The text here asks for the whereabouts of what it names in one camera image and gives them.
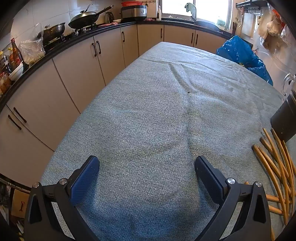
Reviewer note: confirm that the pile of bamboo chopsticks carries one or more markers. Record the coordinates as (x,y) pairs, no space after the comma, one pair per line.
(272,198)

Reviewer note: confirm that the blue plastic bag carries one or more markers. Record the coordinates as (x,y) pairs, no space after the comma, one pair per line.
(238,51)

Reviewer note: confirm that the black countertop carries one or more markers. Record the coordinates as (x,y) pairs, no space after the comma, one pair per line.
(175,22)

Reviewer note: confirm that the dark sauce bottle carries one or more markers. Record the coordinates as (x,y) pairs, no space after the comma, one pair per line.
(16,53)

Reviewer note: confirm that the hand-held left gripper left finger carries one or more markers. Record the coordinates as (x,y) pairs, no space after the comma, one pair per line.
(85,178)

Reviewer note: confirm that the white bottle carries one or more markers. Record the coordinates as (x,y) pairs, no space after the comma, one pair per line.
(159,14)

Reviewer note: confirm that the black rectangular container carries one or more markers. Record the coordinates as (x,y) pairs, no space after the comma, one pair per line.
(283,122)

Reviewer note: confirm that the hanging bag with brown contents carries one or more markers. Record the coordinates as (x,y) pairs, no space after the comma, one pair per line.
(275,24)

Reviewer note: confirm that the grey-blue tablecloth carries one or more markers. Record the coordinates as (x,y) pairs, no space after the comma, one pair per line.
(150,115)

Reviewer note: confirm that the beige lower kitchen cabinets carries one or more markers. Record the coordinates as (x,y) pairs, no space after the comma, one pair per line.
(69,74)

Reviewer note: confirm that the pink meat piece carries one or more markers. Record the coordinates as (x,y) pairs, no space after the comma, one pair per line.
(107,24)
(149,19)

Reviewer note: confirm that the chrome faucet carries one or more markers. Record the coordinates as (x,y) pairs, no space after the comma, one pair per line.
(194,17)

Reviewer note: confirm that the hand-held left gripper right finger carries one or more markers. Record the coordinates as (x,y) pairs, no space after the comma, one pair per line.
(208,178)

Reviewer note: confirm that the cardboard box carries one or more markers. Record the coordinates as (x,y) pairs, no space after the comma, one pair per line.
(19,204)

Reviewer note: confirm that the green cloth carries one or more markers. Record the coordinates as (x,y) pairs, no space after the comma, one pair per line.
(190,8)

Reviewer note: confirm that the white bowl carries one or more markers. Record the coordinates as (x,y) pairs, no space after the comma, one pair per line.
(16,73)

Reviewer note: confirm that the steel pot with lid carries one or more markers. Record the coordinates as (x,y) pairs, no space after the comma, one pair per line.
(54,30)

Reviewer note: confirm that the clear glass pitcher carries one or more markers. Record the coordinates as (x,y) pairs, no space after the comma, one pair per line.
(289,81)

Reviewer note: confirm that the seasoning jar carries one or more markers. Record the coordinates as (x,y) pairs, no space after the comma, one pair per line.
(3,81)

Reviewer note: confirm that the black gas stove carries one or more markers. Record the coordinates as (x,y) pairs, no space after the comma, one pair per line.
(85,29)

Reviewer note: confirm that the kitchen window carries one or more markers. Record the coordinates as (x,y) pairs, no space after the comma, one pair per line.
(208,9)

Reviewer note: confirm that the silver rice cooker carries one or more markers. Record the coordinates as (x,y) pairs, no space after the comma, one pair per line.
(134,12)

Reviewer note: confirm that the hanging cutting board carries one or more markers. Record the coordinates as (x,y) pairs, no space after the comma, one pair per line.
(248,25)

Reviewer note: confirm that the clear plastic bag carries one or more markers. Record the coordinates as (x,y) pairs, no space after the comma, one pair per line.
(32,51)

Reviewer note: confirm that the small white dish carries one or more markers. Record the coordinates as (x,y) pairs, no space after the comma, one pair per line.
(116,20)

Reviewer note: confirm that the green packet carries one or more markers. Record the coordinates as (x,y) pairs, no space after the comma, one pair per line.
(221,22)

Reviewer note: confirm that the black wok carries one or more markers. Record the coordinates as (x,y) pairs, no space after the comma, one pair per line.
(83,19)

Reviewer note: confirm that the black wall rack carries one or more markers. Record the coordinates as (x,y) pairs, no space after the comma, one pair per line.
(252,4)

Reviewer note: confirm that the red plastic basin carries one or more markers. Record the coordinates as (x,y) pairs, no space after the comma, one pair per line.
(131,3)

